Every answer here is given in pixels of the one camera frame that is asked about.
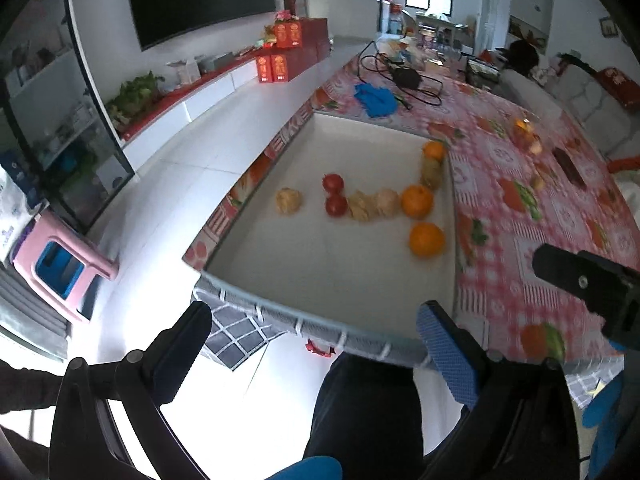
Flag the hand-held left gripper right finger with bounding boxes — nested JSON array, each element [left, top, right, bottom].
[[416, 300, 583, 480]]

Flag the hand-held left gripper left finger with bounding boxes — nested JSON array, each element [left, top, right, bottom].
[[48, 300, 213, 480]]

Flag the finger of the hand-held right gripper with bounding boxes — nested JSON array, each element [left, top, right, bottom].
[[531, 243, 640, 351]]

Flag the clear glass bowl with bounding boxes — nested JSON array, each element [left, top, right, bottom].
[[511, 117, 543, 156]]

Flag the white tray with grey rim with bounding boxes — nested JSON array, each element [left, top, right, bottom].
[[202, 112, 458, 356]]

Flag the husked physalis fruit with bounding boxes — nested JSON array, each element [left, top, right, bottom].
[[375, 188, 402, 217], [275, 187, 304, 216], [347, 191, 379, 222]]

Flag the green-brown round fruit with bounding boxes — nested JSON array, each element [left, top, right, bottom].
[[420, 157, 444, 192]]

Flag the person's right hand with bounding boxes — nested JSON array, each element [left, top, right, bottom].
[[582, 372, 628, 480]]

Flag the grey checked mat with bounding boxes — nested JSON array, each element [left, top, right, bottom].
[[202, 302, 296, 372]]

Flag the red strawberry print tablecloth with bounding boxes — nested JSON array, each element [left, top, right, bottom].
[[182, 45, 640, 411]]

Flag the person's dark trouser leg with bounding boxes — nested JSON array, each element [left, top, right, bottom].
[[302, 352, 468, 480]]

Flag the phone in red case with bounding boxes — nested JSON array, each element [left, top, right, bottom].
[[552, 147, 587, 190]]

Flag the red cloth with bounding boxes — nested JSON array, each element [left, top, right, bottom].
[[607, 156, 640, 175]]

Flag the pink stool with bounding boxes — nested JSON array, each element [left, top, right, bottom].
[[12, 210, 121, 323]]

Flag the blue shoe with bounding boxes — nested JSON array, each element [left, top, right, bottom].
[[267, 455, 343, 480]]

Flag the grey patterned sofa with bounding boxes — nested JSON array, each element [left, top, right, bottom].
[[500, 52, 640, 161]]

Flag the red cushion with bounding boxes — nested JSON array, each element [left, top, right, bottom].
[[597, 66, 640, 111]]

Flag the dark bundle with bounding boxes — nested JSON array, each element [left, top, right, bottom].
[[505, 40, 541, 73]]

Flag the white blue paper pack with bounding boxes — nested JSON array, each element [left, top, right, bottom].
[[0, 150, 41, 261]]

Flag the black power adapter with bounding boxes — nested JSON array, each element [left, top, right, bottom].
[[392, 67, 422, 90]]

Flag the blue cloth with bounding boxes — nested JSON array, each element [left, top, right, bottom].
[[354, 83, 399, 118]]

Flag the glass door cabinet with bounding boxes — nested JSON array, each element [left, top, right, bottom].
[[0, 0, 137, 233]]

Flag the white red television console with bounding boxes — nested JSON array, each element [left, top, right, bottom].
[[120, 42, 333, 161]]

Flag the green potted plant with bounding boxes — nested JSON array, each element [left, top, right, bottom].
[[105, 72, 166, 133]]

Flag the metal kitchen rack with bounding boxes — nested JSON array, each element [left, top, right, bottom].
[[415, 12, 458, 48]]

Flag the grey box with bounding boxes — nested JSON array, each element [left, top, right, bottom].
[[197, 54, 235, 73]]

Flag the dark red gift box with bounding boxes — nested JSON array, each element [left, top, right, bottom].
[[300, 17, 329, 48], [287, 45, 331, 78]]

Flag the black power cable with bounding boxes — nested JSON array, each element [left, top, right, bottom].
[[357, 40, 446, 111]]

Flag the landscape wall painting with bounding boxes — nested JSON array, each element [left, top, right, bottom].
[[509, 15, 550, 43]]

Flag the black wall television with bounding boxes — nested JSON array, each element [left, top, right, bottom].
[[122, 0, 278, 52]]

